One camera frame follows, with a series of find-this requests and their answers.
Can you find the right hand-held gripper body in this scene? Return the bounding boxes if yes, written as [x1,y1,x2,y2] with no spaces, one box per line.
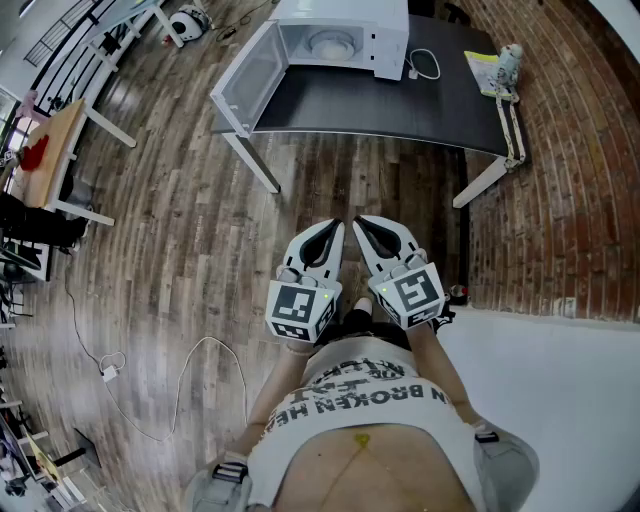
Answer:
[368,248,448,330]

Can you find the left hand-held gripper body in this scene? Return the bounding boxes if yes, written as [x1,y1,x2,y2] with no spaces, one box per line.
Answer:
[264,259,346,344]

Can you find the white round plate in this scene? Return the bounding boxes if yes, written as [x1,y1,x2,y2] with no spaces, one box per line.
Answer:
[306,28,355,60]

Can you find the white microwave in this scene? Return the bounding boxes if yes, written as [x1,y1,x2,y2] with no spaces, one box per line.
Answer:
[209,0,411,139]

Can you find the person's left forearm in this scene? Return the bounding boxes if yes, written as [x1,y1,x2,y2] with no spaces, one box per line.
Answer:
[233,339,321,451]

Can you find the person's right forearm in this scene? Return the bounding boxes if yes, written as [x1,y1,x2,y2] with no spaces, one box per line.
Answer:
[407,323,482,426]

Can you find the person's black shorts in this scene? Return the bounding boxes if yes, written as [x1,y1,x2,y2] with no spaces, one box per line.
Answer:
[322,308,412,351]

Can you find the person's torso in white shirt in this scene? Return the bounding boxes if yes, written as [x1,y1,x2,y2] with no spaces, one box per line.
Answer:
[244,335,489,512]

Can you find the black table with white legs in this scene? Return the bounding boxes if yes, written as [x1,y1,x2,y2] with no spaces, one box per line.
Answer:
[209,13,529,209]

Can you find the white low platform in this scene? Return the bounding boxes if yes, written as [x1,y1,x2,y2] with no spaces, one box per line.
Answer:
[433,306,640,512]

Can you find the yellow-green booklet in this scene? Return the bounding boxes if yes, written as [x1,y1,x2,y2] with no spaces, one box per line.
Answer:
[463,49,516,99]

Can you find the pale teal plush toy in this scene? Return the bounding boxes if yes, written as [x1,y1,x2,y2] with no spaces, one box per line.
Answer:
[492,43,525,89]

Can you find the black chair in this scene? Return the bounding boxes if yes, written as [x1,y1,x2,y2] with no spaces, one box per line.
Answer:
[407,0,472,27]

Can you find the white panda-faced round device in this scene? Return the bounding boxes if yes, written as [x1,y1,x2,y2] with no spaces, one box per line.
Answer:
[168,4,212,43]

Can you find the wooden desk with white legs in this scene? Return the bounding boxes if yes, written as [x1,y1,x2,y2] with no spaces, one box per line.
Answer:
[8,98,138,227]

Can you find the red cloth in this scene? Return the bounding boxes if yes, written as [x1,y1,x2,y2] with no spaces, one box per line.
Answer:
[18,134,51,173]

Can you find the glass-topped table white legs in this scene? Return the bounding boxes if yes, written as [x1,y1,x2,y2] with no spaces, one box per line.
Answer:
[83,0,187,77]

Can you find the white patterned strap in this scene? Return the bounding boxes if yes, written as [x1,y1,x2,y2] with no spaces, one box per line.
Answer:
[494,84,528,174]

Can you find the gold pendant necklace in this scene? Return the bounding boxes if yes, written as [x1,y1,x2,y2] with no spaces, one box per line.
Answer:
[319,432,431,512]

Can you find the white power cable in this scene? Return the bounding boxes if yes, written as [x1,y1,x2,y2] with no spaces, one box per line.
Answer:
[405,47,443,82]

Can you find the gray harness shoulder strap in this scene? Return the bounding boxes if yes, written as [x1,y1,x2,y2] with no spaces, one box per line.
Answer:
[183,451,250,512]
[472,419,542,512]

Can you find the white charger with cable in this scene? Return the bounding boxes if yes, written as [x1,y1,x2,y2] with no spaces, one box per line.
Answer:
[62,259,250,444]

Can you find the black power cable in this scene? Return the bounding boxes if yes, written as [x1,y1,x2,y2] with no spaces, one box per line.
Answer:
[214,0,282,44]

